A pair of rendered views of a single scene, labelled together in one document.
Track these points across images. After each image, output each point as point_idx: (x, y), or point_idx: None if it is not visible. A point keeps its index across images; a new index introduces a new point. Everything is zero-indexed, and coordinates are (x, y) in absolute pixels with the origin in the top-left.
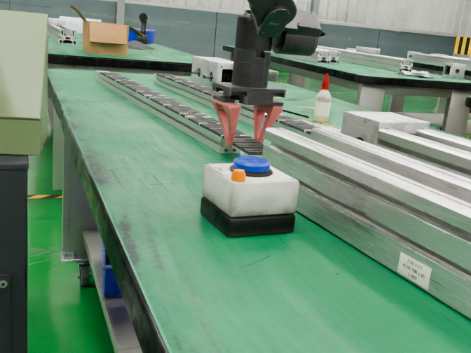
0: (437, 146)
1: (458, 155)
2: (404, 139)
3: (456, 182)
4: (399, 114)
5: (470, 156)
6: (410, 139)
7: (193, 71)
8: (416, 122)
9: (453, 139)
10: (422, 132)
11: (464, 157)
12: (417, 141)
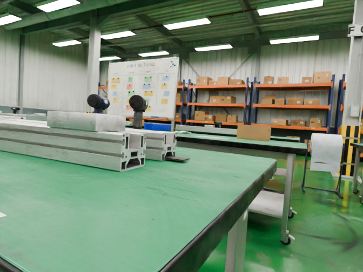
0: (14, 120)
1: (20, 120)
2: (5, 120)
3: (5, 121)
4: (11, 116)
5: (23, 120)
6: (6, 119)
7: None
8: (14, 116)
9: (25, 120)
10: (16, 119)
11: (21, 121)
12: (8, 119)
